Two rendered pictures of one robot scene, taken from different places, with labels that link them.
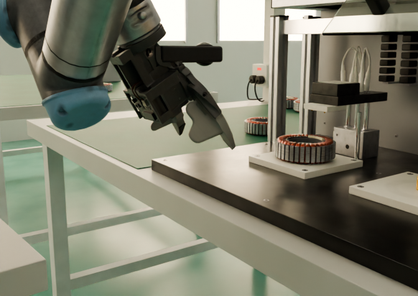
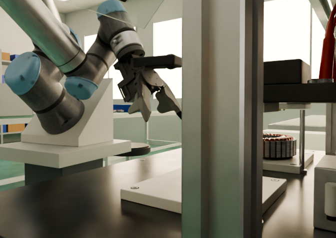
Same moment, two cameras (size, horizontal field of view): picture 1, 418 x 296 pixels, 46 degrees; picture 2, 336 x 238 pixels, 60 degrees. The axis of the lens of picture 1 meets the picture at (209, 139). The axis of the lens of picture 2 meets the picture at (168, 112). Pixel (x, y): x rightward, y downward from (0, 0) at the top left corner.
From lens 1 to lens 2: 0.82 m
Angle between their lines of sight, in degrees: 69
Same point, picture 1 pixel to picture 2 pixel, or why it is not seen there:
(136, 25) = (114, 47)
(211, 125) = (138, 104)
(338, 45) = not seen: outside the picture
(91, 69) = (61, 67)
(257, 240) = not seen: hidden behind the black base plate
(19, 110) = (293, 127)
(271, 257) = not seen: hidden behind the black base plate
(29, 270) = (53, 156)
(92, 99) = (68, 82)
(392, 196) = (166, 175)
